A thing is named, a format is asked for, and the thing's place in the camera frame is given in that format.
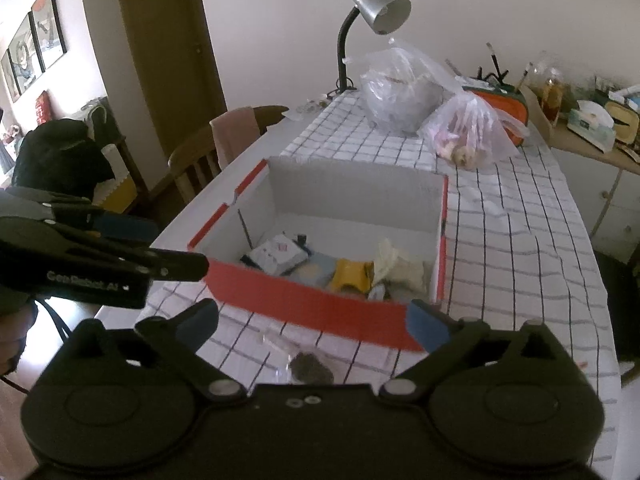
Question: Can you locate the framed wall picture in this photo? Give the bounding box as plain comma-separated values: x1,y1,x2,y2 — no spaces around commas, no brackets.
0,50,23,103
31,0,68,72
7,12,46,96

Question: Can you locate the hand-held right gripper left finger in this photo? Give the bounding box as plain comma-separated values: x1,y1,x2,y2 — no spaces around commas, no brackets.
60,298,249,403

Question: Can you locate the glass jar with amber liquid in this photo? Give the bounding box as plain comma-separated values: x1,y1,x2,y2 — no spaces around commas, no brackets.
525,52,567,122

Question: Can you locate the silver desk lamp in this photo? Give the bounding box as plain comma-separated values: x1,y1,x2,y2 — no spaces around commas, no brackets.
327,0,412,101

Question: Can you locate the checked white tablecloth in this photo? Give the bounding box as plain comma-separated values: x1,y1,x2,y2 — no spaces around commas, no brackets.
142,91,618,478

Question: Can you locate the pink towel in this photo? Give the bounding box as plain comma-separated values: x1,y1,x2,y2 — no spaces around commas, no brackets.
209,107,261,171

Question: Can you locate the white wooden cabinet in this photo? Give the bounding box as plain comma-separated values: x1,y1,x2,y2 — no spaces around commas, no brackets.
542,110,640,261

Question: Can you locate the dark brown cookie packet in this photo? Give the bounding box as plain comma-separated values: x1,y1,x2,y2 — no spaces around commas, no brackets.
277,350,337,386

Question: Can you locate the clear cream snack packet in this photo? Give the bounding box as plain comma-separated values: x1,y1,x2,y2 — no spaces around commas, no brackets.
372,238,426,291

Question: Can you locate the wooden desktop organizer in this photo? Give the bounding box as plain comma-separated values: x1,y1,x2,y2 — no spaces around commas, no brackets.
520,85,557,143

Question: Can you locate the orange bag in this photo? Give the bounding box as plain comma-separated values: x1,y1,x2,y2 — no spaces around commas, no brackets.
465,87,531,146

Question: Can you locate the black cable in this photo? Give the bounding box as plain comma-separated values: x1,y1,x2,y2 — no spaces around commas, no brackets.
0,299,72,393

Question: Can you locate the person's left hand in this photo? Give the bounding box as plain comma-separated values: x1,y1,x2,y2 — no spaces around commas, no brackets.
0,300,38,366

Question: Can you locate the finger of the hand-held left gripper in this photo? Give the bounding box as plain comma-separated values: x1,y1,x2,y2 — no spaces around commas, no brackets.
0,187,160,247
50,220,210,283

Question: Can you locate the light blue snack packet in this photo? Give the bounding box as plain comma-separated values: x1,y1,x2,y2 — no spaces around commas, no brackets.
292,252,341,288

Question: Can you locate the black forked stand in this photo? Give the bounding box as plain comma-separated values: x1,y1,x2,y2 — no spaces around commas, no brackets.
477,42,512,87

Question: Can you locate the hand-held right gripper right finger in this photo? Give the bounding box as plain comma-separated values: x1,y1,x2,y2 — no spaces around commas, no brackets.
380,299,568,403

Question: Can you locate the large clear plastic bag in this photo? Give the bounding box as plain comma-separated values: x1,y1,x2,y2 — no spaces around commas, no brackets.
360,37,466,135

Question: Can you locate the yellow snack packet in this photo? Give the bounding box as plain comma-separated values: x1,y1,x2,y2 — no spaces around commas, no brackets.
327,258,376,293

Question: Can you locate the pinkish plastic bag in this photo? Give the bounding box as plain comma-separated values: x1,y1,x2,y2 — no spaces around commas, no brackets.
417,91,530,170

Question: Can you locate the brown wooden door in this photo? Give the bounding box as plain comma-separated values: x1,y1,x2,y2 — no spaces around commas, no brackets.
114,0,227,196

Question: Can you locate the white navy snack packet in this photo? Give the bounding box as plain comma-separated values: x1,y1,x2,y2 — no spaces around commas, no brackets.
240,232,311,277

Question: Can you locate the green white tissue box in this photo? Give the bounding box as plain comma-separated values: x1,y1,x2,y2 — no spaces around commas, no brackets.
567,100,618,153

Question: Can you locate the red cardboard box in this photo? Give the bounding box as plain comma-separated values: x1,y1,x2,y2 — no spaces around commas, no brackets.
187,156,449,352

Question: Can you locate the dark cloth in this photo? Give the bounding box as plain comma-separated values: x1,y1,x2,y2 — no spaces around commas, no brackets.
12,119,116,201

